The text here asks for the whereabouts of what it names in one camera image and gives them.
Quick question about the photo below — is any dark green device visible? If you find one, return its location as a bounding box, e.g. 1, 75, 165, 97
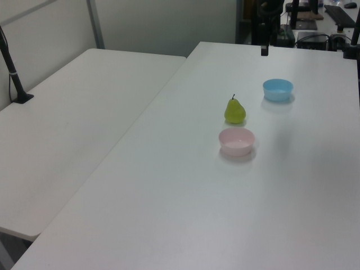
277, 24, 295, 47

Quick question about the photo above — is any black clamp stand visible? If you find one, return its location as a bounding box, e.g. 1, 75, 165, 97
342, 21, 360, 60

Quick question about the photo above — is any brown board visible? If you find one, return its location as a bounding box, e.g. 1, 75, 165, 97
296, 10, 325, 21

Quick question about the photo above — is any black electronics box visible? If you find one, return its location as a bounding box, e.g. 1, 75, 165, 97
296, 31, 330, 49

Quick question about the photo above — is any green pear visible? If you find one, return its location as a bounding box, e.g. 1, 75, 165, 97
224, 93, 247, 125

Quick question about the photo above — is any black upright pole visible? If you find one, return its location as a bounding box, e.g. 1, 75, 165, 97
289, 0, 300, 29

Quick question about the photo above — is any black camera stand pole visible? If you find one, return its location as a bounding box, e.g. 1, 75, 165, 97
0, 25, 35, 105

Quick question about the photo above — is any black keyboard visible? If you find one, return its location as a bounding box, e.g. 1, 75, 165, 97
323, 4, 357, 29

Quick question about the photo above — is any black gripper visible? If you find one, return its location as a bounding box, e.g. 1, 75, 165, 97
254, 17, 275, 57

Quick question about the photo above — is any blue plastic bowl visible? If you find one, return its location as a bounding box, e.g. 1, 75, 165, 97
262, 79, 294, 102

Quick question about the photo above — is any pink plastic bowl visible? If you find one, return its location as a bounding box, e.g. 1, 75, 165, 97
218, 128, 256, 157

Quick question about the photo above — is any grey partition frame post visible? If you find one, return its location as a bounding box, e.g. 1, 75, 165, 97
86, 0, 106, 50

